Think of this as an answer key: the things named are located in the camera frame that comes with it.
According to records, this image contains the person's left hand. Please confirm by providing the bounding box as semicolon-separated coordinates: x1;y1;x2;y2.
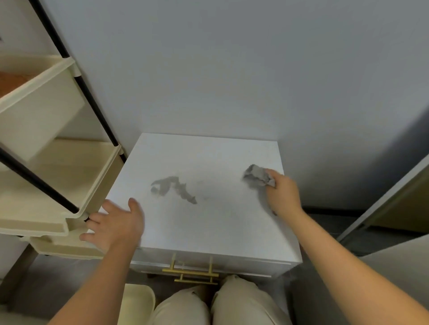
79;198;145;255

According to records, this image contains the person's right hand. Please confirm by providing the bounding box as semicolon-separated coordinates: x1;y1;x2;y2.
260;169;304;219

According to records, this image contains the grey cloth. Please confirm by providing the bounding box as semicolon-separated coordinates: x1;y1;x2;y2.
242;164;276;189

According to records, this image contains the person's right forearm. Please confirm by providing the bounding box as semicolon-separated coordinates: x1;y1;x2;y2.
276;208;429;325

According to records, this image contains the person's left forearm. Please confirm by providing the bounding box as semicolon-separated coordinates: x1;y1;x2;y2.
47;244;141;325

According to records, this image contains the grey wet stain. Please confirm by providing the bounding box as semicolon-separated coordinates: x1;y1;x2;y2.
150;176;198;205

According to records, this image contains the cream plastic rack tray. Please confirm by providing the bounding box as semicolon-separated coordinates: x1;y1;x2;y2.
0;138;125;237
20;228;105;260
0;55;86;162

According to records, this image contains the black metal rack pole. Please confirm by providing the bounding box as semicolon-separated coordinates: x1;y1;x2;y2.
28;0;127;163
0;146;81;215

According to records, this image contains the white bedside cabinet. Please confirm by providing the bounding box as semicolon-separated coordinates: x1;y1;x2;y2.
88;133;304;285

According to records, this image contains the cream plastic bin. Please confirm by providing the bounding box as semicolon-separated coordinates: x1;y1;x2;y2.
116;284;157;325

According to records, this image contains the person's left leg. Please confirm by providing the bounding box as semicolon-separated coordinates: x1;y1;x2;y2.
147;285;212;325

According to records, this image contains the person's leg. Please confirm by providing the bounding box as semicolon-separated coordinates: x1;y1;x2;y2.
147;285;212;325
211;275;293;325

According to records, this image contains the white framed wooden door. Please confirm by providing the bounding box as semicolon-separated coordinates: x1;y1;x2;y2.
336;152;429;242

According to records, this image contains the person's right leg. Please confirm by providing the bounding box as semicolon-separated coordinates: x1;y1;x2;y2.
211;275;293;325

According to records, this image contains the white bed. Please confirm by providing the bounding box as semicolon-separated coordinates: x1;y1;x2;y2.
359;234;429;303

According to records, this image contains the gold drawer handle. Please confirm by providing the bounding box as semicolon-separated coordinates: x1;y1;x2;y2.
174;273;218;285
162;253;219;278

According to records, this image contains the brown wooden post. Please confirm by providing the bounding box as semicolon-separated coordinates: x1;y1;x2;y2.
0;246;39;297

